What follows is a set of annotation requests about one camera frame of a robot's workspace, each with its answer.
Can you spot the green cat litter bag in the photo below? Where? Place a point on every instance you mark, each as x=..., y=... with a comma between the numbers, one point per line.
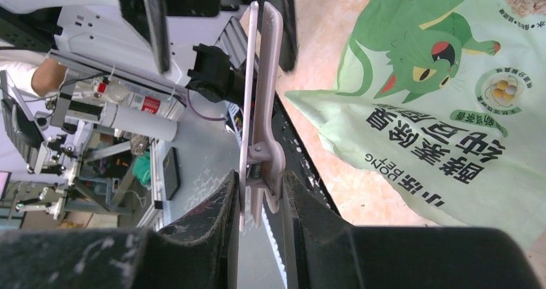
x=445, y=99

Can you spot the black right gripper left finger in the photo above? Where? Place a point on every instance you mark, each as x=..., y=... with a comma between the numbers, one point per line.
x=199, y=250

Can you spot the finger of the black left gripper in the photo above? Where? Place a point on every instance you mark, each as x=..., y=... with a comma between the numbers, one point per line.
x=148, y=19
x=289, y=44

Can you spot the black bag clip strip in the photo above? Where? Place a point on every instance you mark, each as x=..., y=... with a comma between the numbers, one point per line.
x=262, y=158

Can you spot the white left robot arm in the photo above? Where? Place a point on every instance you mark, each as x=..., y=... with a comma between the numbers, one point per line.
x=42, y=40

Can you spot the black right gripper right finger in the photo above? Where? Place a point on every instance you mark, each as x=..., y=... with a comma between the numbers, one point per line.
x=322, y=250

